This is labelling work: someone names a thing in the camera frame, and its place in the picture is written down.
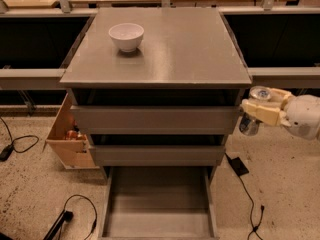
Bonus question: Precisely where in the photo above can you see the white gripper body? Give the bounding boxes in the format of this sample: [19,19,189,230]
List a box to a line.
[284,95,320,140]

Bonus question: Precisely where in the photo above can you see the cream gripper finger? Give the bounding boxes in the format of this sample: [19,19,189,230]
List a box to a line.
[269,88,294,109]
[241,99,290,127]

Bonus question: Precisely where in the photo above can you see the silver redbull can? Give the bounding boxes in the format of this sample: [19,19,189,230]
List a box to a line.
[239,86,271,136]

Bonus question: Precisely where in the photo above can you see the grey drawer cabinet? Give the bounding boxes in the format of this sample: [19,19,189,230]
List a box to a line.
[59,6,253,185]

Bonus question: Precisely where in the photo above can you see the grey open bottom drawer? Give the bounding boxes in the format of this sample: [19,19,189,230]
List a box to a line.
[98,167,219,240]

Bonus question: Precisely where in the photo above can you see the grey middle drawer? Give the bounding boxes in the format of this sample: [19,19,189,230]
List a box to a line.
[90,145,225,166]

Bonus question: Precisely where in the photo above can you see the grey top drawer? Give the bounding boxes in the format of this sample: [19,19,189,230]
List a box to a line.
[71,106,239,135]

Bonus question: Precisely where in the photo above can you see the black power adapter right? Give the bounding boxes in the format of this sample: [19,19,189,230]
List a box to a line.
[227,157,249,176]

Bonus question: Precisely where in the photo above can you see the white ceramic bowl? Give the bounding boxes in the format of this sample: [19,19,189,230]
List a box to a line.
[108,23,144,52]

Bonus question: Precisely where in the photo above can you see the copper items in box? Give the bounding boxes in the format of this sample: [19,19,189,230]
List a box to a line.
[65,130,86,140]

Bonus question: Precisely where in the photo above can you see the cardboard box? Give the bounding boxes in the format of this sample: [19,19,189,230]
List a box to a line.
[46,95,97,169]

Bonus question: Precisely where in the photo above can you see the black stand bottom left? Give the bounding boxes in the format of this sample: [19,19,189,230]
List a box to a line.
[43,210,73,240]

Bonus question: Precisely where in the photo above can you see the black adapter left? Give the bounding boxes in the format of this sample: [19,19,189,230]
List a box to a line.
[0,144,14,162]

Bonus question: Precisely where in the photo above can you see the black cable right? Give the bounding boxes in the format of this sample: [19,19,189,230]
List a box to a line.
[224,152,266,240]

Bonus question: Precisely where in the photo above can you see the black cable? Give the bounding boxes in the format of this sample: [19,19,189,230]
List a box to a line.
[224,152,266,240]
[57,194,98,240]
[0,117,40,154]

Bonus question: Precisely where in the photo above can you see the black cable bottom left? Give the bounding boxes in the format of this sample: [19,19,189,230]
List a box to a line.
[57,194,98,240]

